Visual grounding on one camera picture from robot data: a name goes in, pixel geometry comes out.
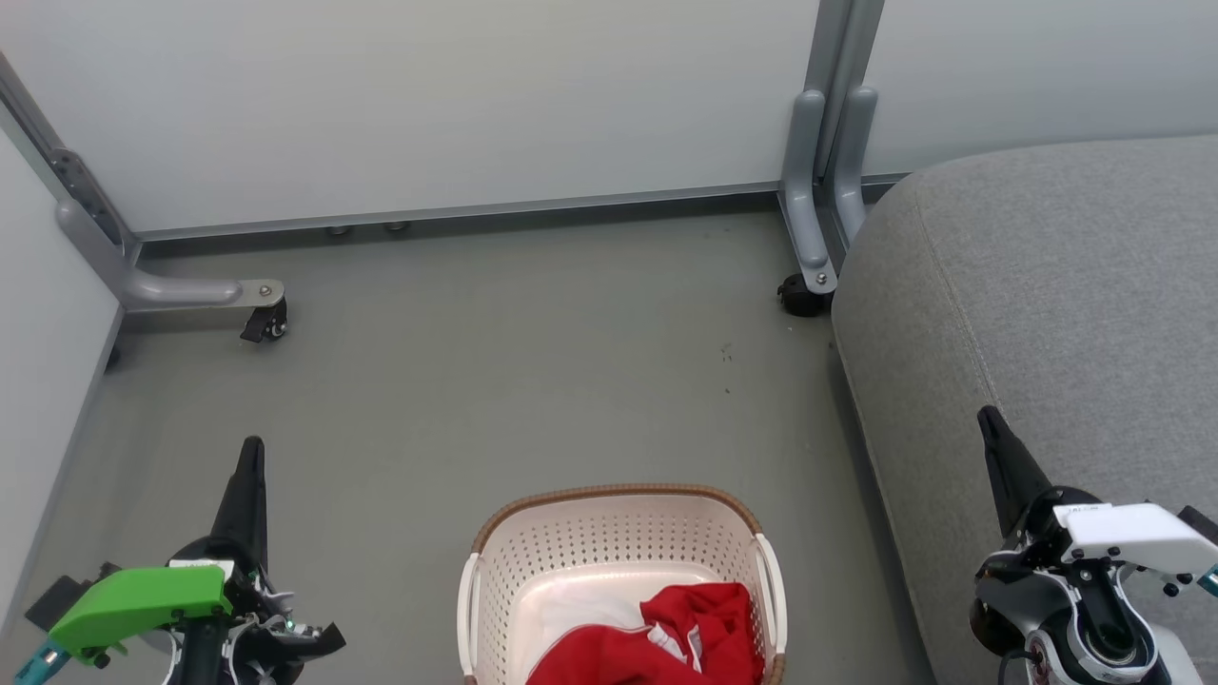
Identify grey curved partition foot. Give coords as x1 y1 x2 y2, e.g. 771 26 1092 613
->
0 52 285 311

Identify grey double partition foot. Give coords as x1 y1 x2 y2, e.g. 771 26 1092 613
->
777 0 886 295

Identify cream perforated laundry basket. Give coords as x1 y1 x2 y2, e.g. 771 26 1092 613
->
457 483 789 685

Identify grey partition bottom rail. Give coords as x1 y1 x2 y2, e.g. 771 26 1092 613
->
133 173 910 243

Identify red garment with white cuff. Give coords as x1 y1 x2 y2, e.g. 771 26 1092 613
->
639 582 765 685

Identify black caster wheel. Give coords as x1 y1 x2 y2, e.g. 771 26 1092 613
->
777 274 835 318
240 297 289 344

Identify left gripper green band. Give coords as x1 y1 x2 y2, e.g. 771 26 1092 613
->
48 436 270 667

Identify teal left cable connector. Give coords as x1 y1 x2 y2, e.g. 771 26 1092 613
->
11 639 69 685

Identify grey fabric sofa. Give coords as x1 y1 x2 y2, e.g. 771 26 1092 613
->
831 135 1218 685

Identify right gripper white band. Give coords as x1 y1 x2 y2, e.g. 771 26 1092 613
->
977 405 1218 577

